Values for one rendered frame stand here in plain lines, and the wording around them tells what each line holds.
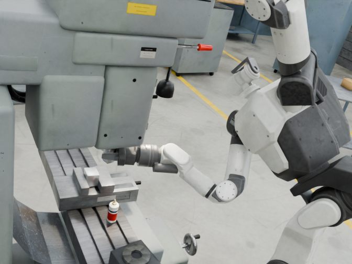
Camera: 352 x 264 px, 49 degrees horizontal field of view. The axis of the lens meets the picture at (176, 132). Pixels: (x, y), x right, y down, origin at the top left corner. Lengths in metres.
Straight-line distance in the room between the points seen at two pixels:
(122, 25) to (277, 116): 0.53
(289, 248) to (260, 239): 1.83
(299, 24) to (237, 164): 0.64
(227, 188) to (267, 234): 1.95
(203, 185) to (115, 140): 0.38
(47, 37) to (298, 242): 1.03
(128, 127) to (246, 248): 2.02
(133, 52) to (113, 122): 0.25
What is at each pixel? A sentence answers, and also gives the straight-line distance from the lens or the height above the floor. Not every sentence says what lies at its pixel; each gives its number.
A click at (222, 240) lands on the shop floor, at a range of 3.13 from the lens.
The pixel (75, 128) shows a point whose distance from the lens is 1.24.
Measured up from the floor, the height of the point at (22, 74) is 1.60.
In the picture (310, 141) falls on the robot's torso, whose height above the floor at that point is 1.55.
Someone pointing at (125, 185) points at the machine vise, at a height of 0.97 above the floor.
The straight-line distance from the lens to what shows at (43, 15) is 1.10.
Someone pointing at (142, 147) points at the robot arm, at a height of 1.28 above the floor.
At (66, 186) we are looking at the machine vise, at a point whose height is 0.97.
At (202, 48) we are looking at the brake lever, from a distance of 1.31.
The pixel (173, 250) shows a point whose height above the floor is 0.70.
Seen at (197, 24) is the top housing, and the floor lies 1.78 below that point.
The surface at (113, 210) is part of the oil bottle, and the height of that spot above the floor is 0.97.
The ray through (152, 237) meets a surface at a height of 0.82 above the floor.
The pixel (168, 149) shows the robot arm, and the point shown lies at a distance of 1.47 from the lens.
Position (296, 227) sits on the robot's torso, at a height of 1.26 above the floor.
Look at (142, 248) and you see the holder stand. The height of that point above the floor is 1.10.
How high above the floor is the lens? 2.04
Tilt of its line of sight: 28 degrees down
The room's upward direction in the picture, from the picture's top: 14 degrees clockwise
